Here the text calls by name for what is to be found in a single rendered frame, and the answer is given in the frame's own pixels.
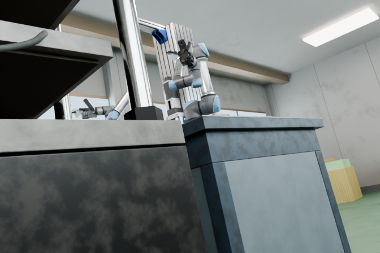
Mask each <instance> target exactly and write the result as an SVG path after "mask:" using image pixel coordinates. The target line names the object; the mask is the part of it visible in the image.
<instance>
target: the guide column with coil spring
mask: <svg viewBox="0 0 380 253"><path fill-rule="evenodd" d="M56 30H57V31H61V24H60V25H59V26H58V27H57V28H56ZM54 115H55V119H58V120H72V112H71V103H70V94H67V95H66V96H65V97H64V98H63V99H61V100H60V101H59V102H57V103H55V104H54Z"/></svg>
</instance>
